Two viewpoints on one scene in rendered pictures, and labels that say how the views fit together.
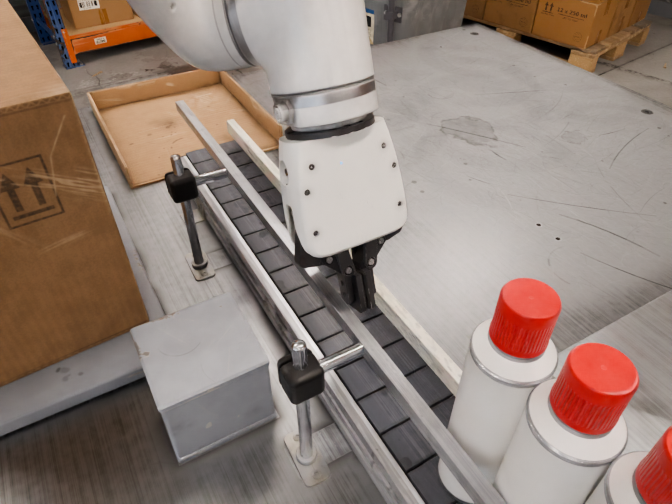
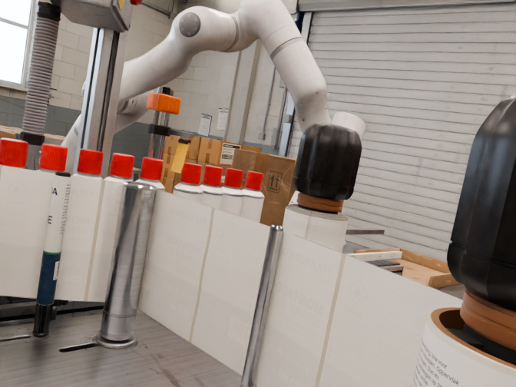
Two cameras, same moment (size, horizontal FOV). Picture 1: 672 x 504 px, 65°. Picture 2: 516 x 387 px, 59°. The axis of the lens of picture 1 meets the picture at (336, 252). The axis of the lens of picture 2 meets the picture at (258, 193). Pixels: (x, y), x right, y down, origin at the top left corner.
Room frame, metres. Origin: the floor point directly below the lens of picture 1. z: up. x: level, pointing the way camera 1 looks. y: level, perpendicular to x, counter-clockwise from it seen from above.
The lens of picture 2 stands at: (-0.03, -0.99, 1.13)
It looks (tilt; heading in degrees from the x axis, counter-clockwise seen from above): 5 degrees down; 75
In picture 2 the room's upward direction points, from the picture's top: 10 degrees clockwise
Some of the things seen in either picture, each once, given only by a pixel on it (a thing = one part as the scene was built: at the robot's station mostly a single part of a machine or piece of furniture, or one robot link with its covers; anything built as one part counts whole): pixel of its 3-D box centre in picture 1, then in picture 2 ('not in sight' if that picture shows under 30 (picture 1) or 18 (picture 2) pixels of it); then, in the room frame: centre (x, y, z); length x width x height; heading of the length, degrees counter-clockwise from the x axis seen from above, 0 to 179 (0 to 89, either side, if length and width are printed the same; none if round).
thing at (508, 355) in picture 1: (494, 402); (246, 222); (0.20, -0.11, 0.98); 0.05 x 0.05 x 0.20
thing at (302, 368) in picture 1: (325, 394); not in sight; (0.26, 0.01, 0.91); 0.07 x 0.03 x 0.16; 120
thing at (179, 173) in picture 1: (205, 209); not in sight; (0.52, 0.16, 0.91); 0.07 x 0.03 x 0.16; 120
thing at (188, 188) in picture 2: not in sight; (183, 221); (0.07, -0.19, 0.98); 0.05 x 0.05 x 0.20
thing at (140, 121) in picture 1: (181, 118); (412, 266); (0.87, 0.28, 0.85); 0.30 x 0.26 x 0.04; 30
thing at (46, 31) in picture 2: not in sight; (40, 75); (-0.18, -0.21, 1.18); 0.04 x 0.04 x 0.21
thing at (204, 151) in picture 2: not in sight; (216, 190); (0.91, 4.21, 0.57); 1.20 x 0.85 x 1.14; 40
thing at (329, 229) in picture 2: not in sight; (312, 236); (0.21, -0.42, 1.03); 0.09 x 0.09 x 0.30
